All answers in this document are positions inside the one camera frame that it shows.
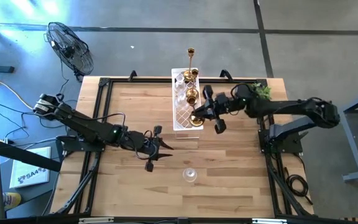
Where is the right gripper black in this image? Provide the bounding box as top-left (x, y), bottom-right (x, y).
top-left (193, 84), bottom-right (239, 135)

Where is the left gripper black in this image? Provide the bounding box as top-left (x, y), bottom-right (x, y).
top-left (126, 125), bottom-right (175, 172)

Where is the tall brass candlestick holder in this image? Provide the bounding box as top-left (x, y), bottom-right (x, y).
top-left (186, 95), bottom-right (205, 128)
top-left (185, 69), bottom-right (200, 98)
top-left (183, 47), bottom-right (196, 82)

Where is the ribbed clear glass candle holder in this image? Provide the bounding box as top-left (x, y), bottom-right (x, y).
top-left (176, 89), bottom-right (188, 103)
top-left (181, 167), bottom-right (198, 184)
top-left (174, 73), bottom-right (186, 91)

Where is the white lattice plastic tray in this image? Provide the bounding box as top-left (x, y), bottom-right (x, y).
top-left (171, 67), bottom-right (204, 140)

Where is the green potted plant white pot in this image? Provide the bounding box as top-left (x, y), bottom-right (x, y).
top-left (250, 82), bottom-right (272, 101)

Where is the white box black print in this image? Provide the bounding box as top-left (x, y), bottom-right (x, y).
top-left (9, 146), bottom-right (52, 189)

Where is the black floor fan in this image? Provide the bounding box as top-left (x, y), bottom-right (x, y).
top-left (44, 21), bottom-right (94, 82)

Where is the black diagonal beam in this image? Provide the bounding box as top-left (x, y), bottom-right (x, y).
top-left (0, 135), bottom-right (62, 173)

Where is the yellow shoe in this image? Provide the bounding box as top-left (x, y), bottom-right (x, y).
top-left (3, 192), bottom-right (22, 210)

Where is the black metal table frame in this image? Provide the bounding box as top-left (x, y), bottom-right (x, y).
top-left (50, 76), bottom-right (316, 218)

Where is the silver metal bracket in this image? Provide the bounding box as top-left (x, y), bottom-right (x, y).
top-left (251, 218), bottom-right (288, 224)
top-left (78, 217), bottom-right (115, 224)

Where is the coiled black cable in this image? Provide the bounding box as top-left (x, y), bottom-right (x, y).
top-left (285, 166), bottom-right (314, 206)

